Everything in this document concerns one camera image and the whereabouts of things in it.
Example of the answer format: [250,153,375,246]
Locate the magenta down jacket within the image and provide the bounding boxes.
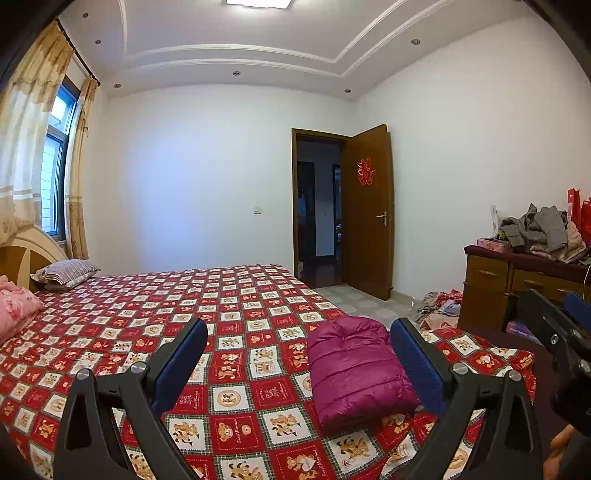
[307,316,420,432]

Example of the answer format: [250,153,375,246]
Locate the pile of grey clothes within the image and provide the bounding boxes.
[495,204,588,264]

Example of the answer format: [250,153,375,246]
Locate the clothes heap on floor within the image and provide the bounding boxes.
[417,289,463,330]

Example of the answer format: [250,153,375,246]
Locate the person's bare hand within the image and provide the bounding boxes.
[543,425,576,480]

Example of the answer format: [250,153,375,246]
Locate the brown wooden dresser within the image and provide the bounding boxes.
[458,245,590,332]

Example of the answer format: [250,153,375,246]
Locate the red gift bags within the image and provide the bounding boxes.
[568,188,591,243]

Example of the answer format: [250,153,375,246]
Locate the pink floral pillow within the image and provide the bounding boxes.
[0,275,45,344]

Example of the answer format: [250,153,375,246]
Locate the red checkered bedspread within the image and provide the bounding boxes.
[0,263,538,480]

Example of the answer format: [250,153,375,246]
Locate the striped grey pillow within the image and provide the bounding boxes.
[30,259,100,291]

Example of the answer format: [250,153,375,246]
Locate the beige wooden headboard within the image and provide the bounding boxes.
[0,226,67,293]

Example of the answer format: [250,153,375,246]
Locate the beige patterned curtain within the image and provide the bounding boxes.
[64,77,98,259]

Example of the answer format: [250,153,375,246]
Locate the brown wooden door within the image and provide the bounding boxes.
[341,124,394,300]

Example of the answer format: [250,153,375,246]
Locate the red double happiness decoration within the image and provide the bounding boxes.
[356,157,377,187]

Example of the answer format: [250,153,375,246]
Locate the sheer white curtain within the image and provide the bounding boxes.
[0,22,73,243]

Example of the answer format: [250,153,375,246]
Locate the ceiling light panel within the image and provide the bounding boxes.
[225,0,293,10]

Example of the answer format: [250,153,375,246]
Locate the window with blue frame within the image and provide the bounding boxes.
[41,77,80,242]

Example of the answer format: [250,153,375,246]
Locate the dark wooden door frame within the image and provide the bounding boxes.
[291,129,346,287]

